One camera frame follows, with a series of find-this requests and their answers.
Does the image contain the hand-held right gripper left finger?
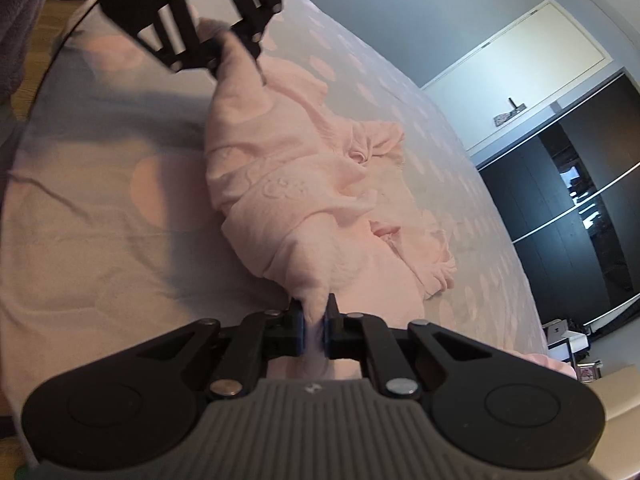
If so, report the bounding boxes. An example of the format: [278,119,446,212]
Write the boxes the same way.
[136,297,306,401]

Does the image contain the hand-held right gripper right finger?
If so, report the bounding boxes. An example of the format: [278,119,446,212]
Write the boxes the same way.
[322,294,493,398]

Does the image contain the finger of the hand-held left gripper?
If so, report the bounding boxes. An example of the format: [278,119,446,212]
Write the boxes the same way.
[135,0,224,79]
[221,0,284,68]

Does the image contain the pink embroidered garment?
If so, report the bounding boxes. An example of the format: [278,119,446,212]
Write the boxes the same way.
[202,20,458,383]

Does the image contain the person's purple fleece clothing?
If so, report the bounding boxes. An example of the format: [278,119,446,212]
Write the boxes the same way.
[0,0,63,111]

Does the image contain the grey pink-dotted bedspread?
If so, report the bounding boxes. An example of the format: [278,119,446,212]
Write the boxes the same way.
[0,0,551,461]

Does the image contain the white storage shelf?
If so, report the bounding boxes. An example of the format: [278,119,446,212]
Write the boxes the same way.
[542,317,593,363]

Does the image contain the black wardrobe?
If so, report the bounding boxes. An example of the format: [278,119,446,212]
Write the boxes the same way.
[474,71,640,331]

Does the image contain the white door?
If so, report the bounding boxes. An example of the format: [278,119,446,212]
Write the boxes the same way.
[419,0,616,155]

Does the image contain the beige padded headboard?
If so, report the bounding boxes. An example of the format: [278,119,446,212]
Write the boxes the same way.
[587,367,640,480]

